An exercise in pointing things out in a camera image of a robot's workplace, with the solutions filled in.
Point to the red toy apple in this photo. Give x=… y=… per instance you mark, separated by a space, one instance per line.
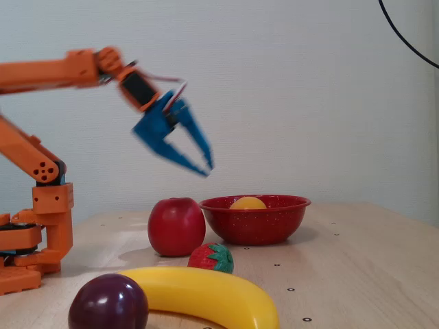
x=176 y=226

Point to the purple toy plum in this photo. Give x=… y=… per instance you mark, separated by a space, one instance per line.
x=106 y=305

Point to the yellow toy banana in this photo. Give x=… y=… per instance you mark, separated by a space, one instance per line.
x=205 y=294

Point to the orange yellow toy peach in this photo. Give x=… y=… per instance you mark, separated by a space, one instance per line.
x=247 y=204

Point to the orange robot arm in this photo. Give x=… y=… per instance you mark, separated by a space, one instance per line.
x=34 y=73

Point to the red toy strawberry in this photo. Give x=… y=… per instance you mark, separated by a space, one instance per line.
x=204 y=257

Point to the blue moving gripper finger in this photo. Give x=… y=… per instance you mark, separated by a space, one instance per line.
x=192 y=127

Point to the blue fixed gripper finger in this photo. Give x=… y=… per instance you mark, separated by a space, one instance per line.
x=181 y=159

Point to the red speckled enamel bowl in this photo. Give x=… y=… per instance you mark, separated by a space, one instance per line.
x=254 y=226

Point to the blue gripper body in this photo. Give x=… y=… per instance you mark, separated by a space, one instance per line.
x=156 y=125

